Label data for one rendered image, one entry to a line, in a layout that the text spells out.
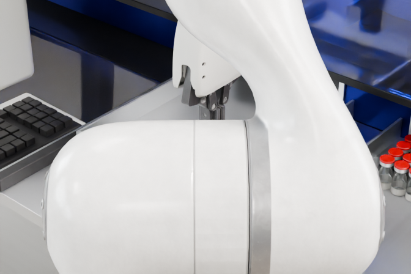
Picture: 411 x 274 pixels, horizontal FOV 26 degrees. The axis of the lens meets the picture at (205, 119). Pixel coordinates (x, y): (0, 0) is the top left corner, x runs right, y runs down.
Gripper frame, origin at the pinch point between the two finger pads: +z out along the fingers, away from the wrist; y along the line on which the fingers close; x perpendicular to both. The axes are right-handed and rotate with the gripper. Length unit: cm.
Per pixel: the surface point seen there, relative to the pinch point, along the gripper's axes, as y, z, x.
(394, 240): -5.7, 10.9, 25.6
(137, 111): -6.3, 9.7, -20.3
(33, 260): -20, 76, -71
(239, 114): -17.5, 11.0, -9.0
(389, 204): -11.9, 10.9, 21.3
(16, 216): -20, 65, -75
